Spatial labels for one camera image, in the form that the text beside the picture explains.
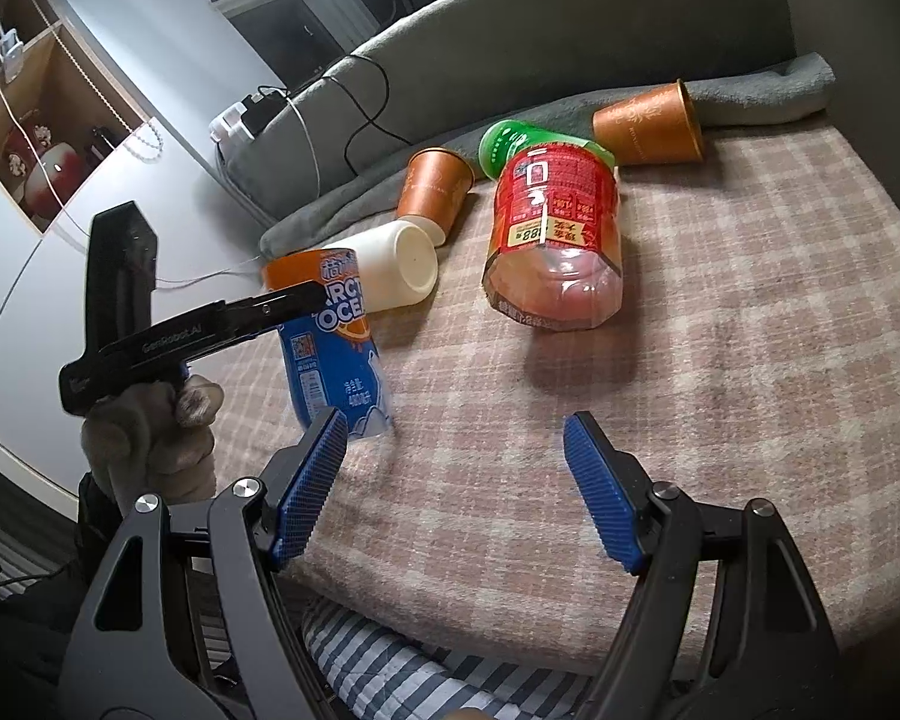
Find white plastic cup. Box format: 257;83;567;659
325;220;439;314

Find copper cup near white cup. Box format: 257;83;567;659
397;148;475;247

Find copper cup lying at right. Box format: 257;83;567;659
592;80;706;166

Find left gloved hand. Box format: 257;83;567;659
80;374;224;515

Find blue orange drink bottle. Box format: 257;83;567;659
263;249;391;439

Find red white ceramic vase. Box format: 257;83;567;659
1;109;86;224

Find striped blue white trousers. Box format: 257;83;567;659
302;598;590;718

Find white power strip with chargers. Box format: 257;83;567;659
209;86;287;145

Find rolled grey blanket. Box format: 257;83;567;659
258;50;838;260

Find green plastic bottle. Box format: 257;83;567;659
478;119;616;179

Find grey sofa backrest cushion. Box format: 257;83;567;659
217;0;795;224

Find wooden wall shelf niche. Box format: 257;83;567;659
0;0;164;232

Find white cable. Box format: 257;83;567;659
0;7;325;295

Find black cable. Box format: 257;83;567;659
321;52;415;178

